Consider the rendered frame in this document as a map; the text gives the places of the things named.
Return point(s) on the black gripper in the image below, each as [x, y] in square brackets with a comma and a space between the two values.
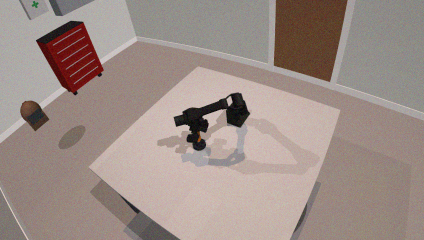
[193, 137]

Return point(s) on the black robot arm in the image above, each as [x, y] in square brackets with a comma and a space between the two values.
[192, 115]

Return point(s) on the dark grey round pedestal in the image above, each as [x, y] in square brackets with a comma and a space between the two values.
[199, 146]

